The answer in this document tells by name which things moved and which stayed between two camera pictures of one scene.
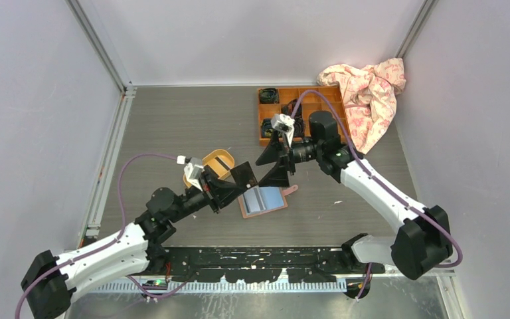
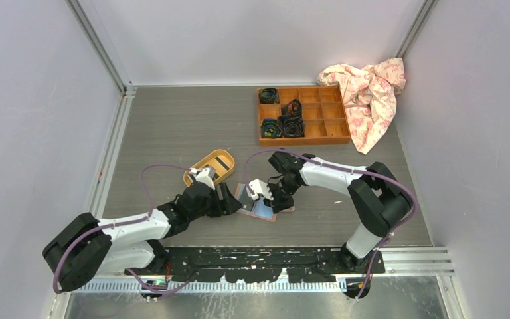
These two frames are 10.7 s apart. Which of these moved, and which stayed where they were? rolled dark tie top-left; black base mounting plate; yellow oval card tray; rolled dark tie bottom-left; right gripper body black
Moved: right gripper body black
Stayed: rolled dark tie bottom-left; yellow oval card tray; rolled dark tie top-left; black base mounting plate
